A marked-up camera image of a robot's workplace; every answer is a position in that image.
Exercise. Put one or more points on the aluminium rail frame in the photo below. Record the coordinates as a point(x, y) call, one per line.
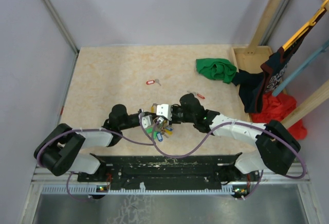
point(272, 199)

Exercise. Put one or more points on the wooden rack frame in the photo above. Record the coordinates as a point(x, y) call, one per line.
point(250, 59)

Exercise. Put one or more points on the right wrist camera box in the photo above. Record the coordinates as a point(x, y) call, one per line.
point(164, 110)

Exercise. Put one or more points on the yellow hanger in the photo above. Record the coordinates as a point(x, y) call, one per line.
point(308, 25)

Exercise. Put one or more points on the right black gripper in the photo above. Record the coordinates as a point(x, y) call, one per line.
point(174, 108)

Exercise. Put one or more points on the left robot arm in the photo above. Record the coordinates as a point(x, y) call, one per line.
point(60, 151)

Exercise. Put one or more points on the grey corner wall post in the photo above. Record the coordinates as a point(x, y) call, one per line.
point(61, 25)

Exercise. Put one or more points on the key with red fob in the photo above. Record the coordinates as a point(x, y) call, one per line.
point(196, 94)

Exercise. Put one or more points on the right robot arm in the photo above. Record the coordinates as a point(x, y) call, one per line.
point(275, 147)

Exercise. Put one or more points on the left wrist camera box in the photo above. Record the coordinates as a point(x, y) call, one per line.
point(146, 121)

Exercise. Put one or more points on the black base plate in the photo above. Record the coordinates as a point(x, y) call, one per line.
point(162, 173)

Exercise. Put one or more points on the red cloth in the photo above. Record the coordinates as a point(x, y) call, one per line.
point(278, 108)

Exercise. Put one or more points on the light blue hanger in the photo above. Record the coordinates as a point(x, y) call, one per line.
point(303, 66)

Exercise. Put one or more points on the dark navy shirt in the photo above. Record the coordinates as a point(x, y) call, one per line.
point(254, 85)

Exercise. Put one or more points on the key with red tag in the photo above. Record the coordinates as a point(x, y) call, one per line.
point(155, 81)

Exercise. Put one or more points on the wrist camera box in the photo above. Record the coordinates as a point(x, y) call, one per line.
point(164, 110)
point(146, 121)

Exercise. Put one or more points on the large keyring with tagged keys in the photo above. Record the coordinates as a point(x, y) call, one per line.
point(160, 129)

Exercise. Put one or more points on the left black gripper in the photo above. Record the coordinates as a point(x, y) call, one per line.
point(153, 115)

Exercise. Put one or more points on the green cloth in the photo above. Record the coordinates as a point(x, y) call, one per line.
point(216, 69)

